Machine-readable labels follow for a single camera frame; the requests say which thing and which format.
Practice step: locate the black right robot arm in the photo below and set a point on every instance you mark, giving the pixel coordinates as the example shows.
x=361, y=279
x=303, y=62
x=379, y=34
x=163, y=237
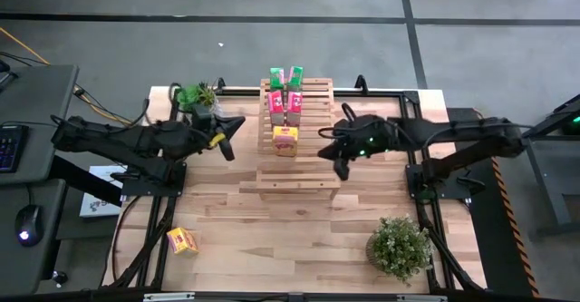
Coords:
x=453, y=132

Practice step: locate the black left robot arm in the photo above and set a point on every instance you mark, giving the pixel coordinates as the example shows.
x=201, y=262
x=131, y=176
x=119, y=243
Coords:
x=113, y=141

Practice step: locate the succulent in triangle-patterned pot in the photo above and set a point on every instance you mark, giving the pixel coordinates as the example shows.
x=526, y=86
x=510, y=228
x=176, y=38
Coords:
x=195, y=94

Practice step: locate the yellow Corn Pops cereal box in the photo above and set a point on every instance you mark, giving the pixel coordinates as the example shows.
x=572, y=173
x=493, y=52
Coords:
x=181, y=240
x=285, y=142

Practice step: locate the grey desk top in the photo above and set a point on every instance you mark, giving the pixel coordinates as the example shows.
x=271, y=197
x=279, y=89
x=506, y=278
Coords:
x=41, y=102
x=18, y=270

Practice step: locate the bushy small-leaved potted plant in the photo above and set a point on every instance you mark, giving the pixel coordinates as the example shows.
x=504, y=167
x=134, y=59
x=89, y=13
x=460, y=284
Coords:
x=399, y=247

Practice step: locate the black computer mouse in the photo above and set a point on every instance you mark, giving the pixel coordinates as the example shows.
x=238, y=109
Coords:
x=29, y=222

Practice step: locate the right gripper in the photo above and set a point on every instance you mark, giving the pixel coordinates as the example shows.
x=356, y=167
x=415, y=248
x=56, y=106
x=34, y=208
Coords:
x=367, y=136

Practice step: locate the black aluminium table frame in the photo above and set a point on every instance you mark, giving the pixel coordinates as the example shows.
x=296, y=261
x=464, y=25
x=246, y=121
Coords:
x=385, y=94

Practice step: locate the black metal stand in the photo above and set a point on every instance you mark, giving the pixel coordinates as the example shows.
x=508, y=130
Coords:
x=546, y=179

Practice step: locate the white printed cardboard box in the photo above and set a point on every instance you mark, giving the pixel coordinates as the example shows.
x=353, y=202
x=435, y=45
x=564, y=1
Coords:
x=97, y=197

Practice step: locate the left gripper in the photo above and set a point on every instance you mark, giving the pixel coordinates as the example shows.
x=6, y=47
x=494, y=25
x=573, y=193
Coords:
x=206, y=134

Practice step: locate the black computer keyboard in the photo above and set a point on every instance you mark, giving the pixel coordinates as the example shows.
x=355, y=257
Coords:
x=11, y=150

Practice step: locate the green Apple Jacks cereal box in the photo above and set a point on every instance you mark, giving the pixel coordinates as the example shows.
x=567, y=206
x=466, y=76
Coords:
x=277, y=77
x=295, y=76

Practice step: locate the black caster wheel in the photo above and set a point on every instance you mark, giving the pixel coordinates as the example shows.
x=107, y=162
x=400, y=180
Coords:
x=59, y=277

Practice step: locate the black mat with hazard stripe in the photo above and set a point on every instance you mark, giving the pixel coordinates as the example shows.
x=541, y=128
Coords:
x=489, y=247

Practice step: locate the wooden slatted shelf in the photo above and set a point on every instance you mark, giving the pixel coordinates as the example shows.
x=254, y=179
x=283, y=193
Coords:
x=299, y=179

